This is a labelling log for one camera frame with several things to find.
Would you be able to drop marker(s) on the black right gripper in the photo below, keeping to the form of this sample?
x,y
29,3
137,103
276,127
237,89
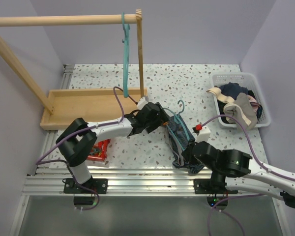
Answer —
x,y
186,154

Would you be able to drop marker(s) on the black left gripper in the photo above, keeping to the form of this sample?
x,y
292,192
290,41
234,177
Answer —
x,y
160,118

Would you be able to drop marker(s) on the teal hanger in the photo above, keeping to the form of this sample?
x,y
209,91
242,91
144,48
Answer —
x,y
125,41
178,132

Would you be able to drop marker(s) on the navy striped underwear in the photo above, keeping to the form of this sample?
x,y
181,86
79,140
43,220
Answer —
x,y
180,163

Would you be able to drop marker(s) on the beige grey underwear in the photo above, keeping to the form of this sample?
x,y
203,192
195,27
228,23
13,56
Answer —
x,y
242,110

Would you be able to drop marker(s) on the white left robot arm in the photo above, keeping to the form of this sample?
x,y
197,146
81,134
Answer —
x,y
76,142

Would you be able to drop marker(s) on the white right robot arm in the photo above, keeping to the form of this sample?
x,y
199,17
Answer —
x,y
234,171

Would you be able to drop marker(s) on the wooden clothes rack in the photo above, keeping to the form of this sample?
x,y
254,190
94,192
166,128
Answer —
x,y
62,106

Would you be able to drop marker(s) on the pile of clothes in basket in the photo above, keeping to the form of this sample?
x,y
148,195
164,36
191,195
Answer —
x,y
228,93

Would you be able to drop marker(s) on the red clothespin bin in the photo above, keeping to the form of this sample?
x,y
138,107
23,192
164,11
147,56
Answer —
x,y
104,145

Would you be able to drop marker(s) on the clothespins in red bin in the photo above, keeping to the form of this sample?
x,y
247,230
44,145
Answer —
x,y
97,152

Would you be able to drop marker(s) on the white laundry basket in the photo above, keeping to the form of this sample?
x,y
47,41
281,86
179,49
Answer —
x,y
250,82

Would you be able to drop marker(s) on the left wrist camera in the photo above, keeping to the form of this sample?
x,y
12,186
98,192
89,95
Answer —
x,y
142,102

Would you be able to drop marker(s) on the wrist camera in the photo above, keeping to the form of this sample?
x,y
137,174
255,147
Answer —
x,y
142,102
202,132

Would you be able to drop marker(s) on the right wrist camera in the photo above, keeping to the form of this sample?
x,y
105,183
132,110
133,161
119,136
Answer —
x,y
202,132

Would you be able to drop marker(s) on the aluminium table rail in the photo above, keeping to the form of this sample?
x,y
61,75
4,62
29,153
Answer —
x,y
140,165

